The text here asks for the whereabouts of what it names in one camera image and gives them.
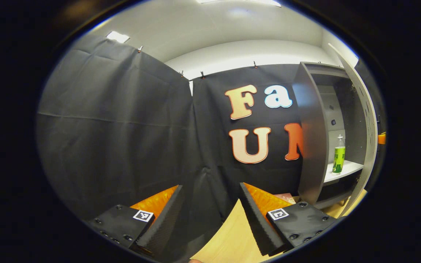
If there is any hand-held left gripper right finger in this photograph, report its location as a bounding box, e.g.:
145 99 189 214
239 182 345 257

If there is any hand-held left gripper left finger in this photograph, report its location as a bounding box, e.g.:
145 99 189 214
84 184 184 256

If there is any green label plastic bottle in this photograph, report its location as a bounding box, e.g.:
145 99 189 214
332 134 346 174

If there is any gray cabinet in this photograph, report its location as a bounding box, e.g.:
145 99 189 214
292 61 367 210

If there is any white cabinet shelf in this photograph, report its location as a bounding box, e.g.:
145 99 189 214
324 160 364 183

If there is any black backdrop cloth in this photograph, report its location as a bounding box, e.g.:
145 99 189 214
36 37 386 262

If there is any small ceiling light panel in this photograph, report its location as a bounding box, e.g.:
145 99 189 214
106 31 130 43

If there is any large ceiling light panel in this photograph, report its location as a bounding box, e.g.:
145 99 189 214
196 0 282 8

